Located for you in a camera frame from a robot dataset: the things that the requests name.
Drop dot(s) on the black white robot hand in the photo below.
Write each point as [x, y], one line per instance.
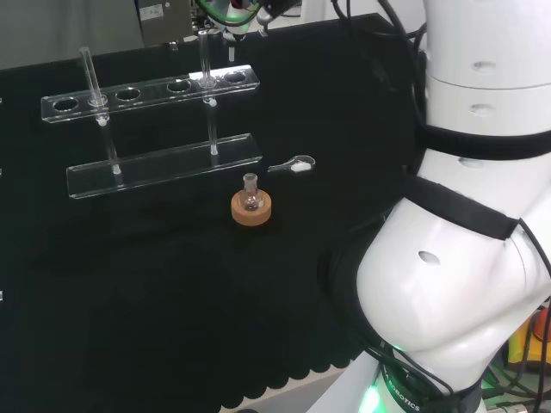
[271, 8]

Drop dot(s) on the translucent plastic funnel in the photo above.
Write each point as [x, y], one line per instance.
[231, 55]

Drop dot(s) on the glass weighing funnel white powder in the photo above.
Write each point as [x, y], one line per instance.
[301, 165]

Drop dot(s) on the clear acrylic funnel stand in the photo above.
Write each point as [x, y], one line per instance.
[172, 161]

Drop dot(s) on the grey metal box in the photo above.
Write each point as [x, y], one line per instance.
[165, 21]

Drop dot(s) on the small round-bottom glass flask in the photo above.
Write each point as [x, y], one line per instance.
[251, 200]

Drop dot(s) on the black bench cloth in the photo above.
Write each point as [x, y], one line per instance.
[129, 279]

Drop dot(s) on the yellow stop button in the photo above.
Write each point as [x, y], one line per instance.
[518, 344]

